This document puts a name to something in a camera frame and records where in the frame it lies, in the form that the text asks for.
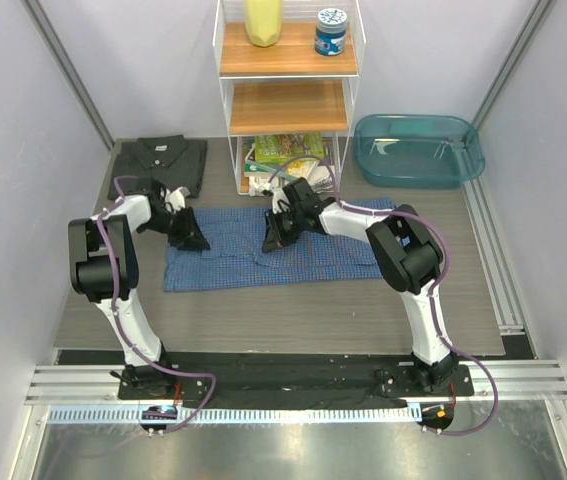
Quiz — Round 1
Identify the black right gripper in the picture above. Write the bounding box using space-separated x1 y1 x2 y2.
262 207 304 254

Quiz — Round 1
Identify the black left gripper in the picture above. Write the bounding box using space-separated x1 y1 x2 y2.
141 206 211 253

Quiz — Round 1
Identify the blue plaid long sleeve shirt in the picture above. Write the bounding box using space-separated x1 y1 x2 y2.
162 195 398 293

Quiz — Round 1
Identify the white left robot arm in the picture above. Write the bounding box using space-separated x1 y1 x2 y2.
68 175 210 399

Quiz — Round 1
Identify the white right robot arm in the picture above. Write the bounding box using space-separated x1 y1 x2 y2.
262 178 458 395

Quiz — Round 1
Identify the stack of books and papers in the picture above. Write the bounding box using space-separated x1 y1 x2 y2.
241 136 338 196

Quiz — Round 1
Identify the folded dark grey shirt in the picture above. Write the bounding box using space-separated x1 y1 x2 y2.
107 135 208 200

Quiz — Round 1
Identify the green picture book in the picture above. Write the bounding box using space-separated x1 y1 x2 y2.
255 132 324 163

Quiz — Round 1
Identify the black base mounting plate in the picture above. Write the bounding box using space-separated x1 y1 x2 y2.
57 349 475 412

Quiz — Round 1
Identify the teal plastic basin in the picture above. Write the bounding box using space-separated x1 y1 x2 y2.
352 114 486 189

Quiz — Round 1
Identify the blue jar with lid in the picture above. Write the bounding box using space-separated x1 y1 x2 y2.
314 8 348 56

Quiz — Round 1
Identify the yellow vase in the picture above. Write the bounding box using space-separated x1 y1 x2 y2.
243 0 283 47

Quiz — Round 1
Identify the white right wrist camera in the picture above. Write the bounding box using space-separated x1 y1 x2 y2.
261 182 290 214

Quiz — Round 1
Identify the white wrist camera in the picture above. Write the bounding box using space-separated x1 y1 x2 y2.
261 182 290 214
163 187 190 213

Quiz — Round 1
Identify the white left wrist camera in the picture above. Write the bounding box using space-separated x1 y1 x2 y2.
163 187 190 213

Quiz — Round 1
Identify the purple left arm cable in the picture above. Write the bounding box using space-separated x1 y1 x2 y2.
96 175 217 434

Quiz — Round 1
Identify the white wire wooden shelf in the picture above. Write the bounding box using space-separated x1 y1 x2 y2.
212 1 366 196

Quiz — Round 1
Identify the white slotted cable duct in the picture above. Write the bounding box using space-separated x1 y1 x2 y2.
47 403 422 426

